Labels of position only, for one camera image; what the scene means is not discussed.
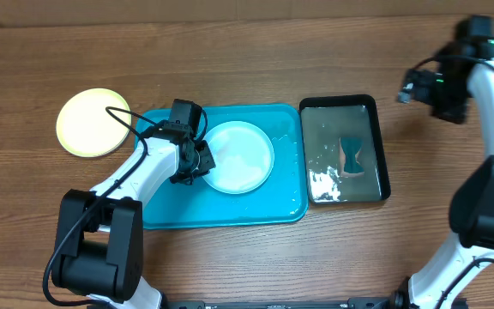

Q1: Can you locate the teal plastic tray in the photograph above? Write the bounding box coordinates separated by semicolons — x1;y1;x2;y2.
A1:
143;104;309;229

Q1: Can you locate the light blue plate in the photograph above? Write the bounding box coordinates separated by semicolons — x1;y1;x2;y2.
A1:
203;121;274;195

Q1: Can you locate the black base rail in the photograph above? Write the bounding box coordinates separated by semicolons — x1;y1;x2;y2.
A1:
86;296;471;309

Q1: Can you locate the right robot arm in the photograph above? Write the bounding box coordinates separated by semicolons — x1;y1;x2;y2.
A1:
379;15;494;309

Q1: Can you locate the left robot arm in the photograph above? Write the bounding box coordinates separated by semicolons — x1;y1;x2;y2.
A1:
42;99;215;308

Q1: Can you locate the black water tray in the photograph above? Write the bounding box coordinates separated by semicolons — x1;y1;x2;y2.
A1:
299;94;391;204

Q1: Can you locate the yellow-green plate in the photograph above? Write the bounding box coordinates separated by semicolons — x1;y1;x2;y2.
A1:
56;88;130;158

